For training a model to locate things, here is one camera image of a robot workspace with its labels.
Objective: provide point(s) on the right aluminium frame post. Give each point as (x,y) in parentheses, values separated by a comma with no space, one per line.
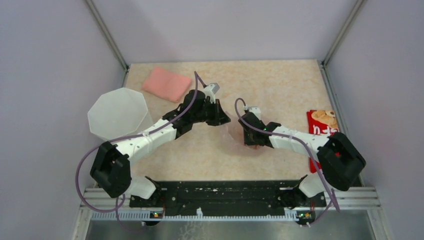
(348,23)

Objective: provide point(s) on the aluminium frame post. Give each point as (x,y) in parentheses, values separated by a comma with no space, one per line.
(348,23)
(106,33)

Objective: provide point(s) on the red snack package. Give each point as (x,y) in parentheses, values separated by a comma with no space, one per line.
(322,122)

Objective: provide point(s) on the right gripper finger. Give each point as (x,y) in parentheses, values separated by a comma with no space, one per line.
(249,140)
(263,140)

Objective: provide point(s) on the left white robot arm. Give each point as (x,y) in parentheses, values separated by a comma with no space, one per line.
(112,164)

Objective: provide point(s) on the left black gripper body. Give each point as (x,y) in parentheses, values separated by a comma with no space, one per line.
(208,110)

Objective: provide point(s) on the left aluminium frame post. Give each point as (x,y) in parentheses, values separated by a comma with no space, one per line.
(106,33)

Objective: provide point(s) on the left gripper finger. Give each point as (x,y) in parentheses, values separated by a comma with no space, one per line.
(220,115)
(217,121)

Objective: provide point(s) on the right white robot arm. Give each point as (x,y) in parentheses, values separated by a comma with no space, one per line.
(341,163)

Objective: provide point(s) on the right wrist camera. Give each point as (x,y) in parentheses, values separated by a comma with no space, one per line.
(255,110)

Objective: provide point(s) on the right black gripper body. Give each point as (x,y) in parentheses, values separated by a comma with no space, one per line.
(245,132)

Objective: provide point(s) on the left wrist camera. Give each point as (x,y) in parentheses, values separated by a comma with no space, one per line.
(210,91)

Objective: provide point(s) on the translucent pink trash bag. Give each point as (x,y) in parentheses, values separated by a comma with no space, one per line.
(232,140)

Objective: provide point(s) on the aluminium front rail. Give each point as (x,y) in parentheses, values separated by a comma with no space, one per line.
(360,217)

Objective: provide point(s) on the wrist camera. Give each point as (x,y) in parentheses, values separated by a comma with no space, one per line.
(255,110)
(210,91)

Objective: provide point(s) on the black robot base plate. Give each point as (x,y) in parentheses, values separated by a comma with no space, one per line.
(236,198)

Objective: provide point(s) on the white octagonal trash bin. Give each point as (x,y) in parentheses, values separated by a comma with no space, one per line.
(118,113)

